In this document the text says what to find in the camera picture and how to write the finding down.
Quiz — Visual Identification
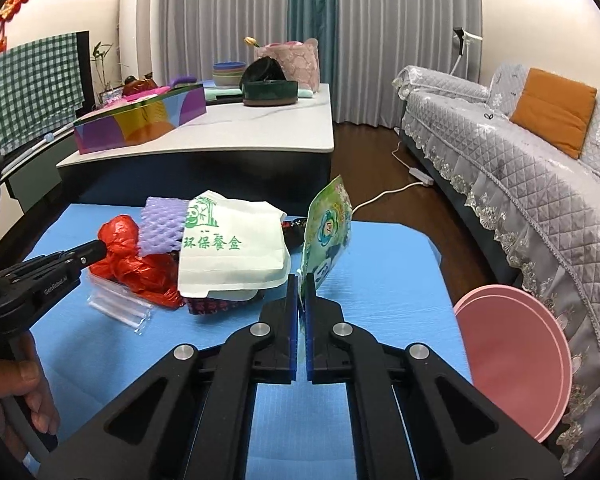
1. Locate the red knot wall decoration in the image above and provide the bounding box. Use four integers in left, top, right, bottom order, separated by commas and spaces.
0, 0, 46, 56

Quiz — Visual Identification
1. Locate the purple foam fruit net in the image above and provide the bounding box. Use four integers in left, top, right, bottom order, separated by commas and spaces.
139, 197, 190, 256

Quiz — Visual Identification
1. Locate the grey curtain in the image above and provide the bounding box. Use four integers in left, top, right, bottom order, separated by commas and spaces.
332, 0, 482, 128
152, 0, 293, 86

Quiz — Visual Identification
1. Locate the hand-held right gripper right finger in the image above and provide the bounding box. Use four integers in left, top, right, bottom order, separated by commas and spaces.
300, 272, 566, 480

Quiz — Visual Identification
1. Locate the clear plastic packaging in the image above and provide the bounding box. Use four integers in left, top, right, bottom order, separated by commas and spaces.
87, 275, 155, 336

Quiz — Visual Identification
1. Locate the dark patterned wrapper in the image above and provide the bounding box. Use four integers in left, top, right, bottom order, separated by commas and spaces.
186, 291, 261, 317

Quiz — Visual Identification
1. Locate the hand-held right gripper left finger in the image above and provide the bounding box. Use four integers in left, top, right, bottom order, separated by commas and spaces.
37, 274, 301, 480

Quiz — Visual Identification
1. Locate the grey quilted sofa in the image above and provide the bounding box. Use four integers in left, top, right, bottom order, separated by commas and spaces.
392, 62, 600, 461

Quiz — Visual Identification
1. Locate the dark red snack wrapper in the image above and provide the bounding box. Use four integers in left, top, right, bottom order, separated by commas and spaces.
281, 216, 309, 261

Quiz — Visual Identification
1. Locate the orange cushion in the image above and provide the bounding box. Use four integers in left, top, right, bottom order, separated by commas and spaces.
509, 67, 598, 160

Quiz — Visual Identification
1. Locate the pink plastic basin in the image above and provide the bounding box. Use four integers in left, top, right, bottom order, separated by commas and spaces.
452, 285, 573, 443

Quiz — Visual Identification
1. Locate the red plastic bag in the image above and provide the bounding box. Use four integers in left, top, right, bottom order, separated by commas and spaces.
89, 214, 186, 310

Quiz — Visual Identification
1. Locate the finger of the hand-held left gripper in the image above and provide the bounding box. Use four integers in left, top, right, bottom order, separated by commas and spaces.
55, 239, 110, 275

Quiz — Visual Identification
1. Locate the white standing air conditioner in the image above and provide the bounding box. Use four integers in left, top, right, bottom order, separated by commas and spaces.
118, 0, 162, 91

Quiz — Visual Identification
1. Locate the orange brown ornament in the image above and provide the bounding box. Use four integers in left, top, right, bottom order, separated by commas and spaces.
122, 75, 158, 97

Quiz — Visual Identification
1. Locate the grey green cabinet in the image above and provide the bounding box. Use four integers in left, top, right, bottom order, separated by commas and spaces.
2, 135, 81, 211

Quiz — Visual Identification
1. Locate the stack of pastel bowls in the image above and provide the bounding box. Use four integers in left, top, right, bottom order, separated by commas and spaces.
212, 61, 247, 88

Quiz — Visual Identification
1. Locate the person's left hand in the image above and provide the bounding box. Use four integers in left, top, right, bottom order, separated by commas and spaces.
0, 332, 61, 461

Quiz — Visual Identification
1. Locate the dark green round container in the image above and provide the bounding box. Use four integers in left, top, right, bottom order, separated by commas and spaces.
241, 79, 299, 107

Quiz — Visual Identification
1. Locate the blue foam mat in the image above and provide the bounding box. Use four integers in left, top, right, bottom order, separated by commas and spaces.
22, 203, 473, 480

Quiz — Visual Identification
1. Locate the thin white cable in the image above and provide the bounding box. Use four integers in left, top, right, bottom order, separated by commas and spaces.
391, 140, 415, 170

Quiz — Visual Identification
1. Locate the black round lid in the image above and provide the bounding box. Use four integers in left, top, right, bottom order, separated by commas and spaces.
244, 57, 287, 83

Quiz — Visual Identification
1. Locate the black television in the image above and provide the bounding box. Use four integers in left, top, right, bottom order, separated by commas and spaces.
75, 30, 91, 111

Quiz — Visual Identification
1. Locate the white power cable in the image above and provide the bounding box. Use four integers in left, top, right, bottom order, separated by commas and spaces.
352, 180, 425, 211

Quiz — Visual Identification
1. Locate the bamboo plant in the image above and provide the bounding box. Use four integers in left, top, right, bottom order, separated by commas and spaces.
91, 41, 118, 96

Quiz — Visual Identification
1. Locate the white top coffee table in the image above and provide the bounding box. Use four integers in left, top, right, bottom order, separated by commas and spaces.
55, 82, 336, 211

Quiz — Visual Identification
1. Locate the colourful gift box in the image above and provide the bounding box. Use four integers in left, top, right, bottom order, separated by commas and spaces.
73, 84, 207, 156

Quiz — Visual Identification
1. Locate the pink quilted basket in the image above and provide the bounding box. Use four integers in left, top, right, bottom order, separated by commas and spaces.
253, 37, 321, 92

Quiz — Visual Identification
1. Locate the green checked cloth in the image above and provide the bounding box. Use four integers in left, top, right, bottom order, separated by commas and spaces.
0, 31, 83, 158

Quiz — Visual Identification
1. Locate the teal curtain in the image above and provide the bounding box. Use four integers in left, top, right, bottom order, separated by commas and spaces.
286, 0, 338, 86

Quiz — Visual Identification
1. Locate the white paper lunch box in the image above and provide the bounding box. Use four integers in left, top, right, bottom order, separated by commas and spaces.
177, 190, 292, 303

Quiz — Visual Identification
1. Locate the green printed snack packet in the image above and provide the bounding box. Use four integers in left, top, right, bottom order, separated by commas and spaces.
300, 175, 353, 291

